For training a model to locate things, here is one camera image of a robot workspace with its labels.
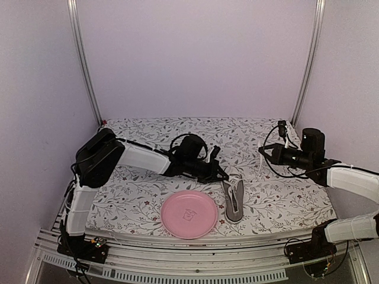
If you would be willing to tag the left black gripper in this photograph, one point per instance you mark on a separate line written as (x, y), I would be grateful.
(214, 168)

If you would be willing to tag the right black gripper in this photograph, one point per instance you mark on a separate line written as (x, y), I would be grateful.
(277, 157)

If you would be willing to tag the grey canvas sneaker white laces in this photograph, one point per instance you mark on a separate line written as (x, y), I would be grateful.
(234, 194)

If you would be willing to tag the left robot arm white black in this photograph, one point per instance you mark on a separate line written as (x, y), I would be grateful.
(99, 157)

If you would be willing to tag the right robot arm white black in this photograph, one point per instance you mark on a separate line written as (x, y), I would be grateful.
(352, 179)

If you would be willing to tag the floral patterned table mat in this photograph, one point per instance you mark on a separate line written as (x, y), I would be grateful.
(127, 171)

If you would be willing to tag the pink round plate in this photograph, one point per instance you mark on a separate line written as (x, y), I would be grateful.
(188, 214)

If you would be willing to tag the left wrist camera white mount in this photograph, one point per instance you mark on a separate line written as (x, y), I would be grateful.
(212, 154)

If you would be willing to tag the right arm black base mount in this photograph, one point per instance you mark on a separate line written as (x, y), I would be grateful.
(298, 251)

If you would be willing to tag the front aluminium rail frame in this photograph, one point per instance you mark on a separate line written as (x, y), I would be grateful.
(244, 259)

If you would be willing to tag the right aluminium frame post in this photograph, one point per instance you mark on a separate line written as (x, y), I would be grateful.
(314, 42)

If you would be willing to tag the aluminium frame post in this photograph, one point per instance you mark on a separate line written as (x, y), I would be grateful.
(314, 42)
(80, 49)

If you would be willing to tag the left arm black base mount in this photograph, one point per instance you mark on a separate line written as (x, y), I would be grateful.
(83, 249)

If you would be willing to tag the left aluminium frame post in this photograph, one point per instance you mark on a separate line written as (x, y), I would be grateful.
(80, 49)

